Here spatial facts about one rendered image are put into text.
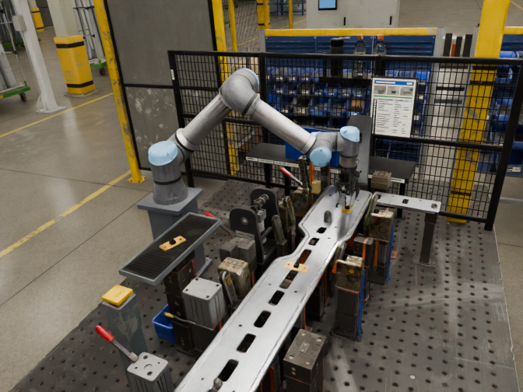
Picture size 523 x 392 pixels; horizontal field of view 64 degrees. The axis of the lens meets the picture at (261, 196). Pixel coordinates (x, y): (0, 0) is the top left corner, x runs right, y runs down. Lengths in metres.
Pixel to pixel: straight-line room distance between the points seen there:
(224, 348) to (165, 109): 3.22
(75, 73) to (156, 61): 5.09
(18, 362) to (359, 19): 7.20
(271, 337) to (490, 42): 1.57
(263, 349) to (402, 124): 1.41
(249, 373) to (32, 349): 2.02
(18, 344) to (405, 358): 2.31
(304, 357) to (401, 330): 0.66
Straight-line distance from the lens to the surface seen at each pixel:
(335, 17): 8.34
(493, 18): 2.16
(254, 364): 1.21
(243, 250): 1.49
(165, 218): 1.80
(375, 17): 8.21
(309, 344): 1.21
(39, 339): 3.07
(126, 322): 1.28
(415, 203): 1.96
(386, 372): 1.61
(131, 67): 4.32
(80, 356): 1.81
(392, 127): 2.26
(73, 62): 9.07
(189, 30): 3.86
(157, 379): 1.17
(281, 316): 1.33
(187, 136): 1.80
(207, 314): 1.29
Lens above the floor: 1.92
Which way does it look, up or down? 28 degrees down
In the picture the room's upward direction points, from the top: 4 degrees counter-clockwise
